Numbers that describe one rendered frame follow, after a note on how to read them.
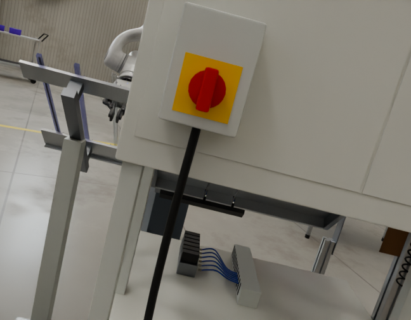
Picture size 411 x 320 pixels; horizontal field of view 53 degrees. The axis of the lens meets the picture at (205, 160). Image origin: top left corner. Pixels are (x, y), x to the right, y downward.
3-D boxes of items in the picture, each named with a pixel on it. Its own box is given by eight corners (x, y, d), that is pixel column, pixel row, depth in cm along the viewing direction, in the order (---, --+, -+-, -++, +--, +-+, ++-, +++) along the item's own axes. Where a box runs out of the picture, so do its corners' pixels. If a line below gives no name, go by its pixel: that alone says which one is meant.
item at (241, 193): (156, 180, 155) (158, 173, 157) (323, 221, 159) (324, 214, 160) (160, 155, 139) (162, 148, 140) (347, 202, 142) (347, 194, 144)
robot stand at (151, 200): (127, 270, 224) (155, 148, 209) (158, 272, 231) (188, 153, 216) (132, 289, 208) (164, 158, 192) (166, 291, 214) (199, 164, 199)
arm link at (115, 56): (139, -13, 150) (102, 61, 146) (177, 11, 155) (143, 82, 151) (134, -4, 158) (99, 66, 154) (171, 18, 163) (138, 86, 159)
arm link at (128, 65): (121, 65, 146) (144, 78, 148) (131, 44, 154) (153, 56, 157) (113, 80, 152) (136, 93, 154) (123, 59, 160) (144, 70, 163)
